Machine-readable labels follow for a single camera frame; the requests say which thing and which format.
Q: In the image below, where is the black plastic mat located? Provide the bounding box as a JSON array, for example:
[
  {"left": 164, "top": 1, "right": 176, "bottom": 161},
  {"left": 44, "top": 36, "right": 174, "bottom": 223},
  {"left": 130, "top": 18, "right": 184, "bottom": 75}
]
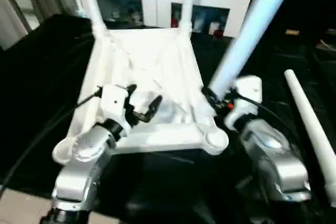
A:
[{"left": 0, "top": 13, "right": 336, "bottom": 224}]

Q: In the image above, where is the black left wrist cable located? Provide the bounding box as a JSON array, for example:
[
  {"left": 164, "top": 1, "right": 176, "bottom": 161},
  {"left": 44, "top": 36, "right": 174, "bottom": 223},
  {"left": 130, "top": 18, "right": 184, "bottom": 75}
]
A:
[{"left": 0, "top": 89, "right": 103, "bottom": 189}]

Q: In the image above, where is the white plastic table top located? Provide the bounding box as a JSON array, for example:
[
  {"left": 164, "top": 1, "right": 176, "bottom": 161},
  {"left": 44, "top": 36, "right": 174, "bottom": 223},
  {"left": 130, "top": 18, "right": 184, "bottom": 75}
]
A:
[{"left": 51, "top": 27, "right": 229, "bottom": 165}]

